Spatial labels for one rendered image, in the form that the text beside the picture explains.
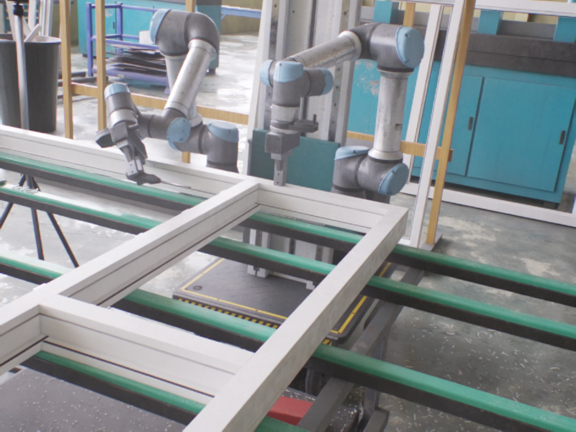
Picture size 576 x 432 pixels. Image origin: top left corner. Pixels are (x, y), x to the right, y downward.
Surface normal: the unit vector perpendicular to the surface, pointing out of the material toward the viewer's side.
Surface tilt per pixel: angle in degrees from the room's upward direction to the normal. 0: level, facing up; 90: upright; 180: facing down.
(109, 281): 90
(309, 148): 90
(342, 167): 90
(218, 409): 0
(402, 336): 0
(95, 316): 0
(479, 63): 90
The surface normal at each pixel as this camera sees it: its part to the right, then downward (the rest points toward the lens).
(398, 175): 0.71, 0.41
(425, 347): 0.08, -0.94
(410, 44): 0.73, 0.16
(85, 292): 0.92, 0.20
